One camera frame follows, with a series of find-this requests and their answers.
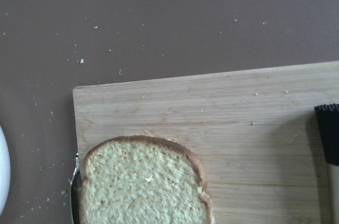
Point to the bread slice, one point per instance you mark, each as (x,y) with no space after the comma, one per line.
(140,179)

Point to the white round plate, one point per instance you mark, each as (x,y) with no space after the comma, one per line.
(5,169)

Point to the bamboo cutting board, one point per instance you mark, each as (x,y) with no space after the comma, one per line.
(254,131)

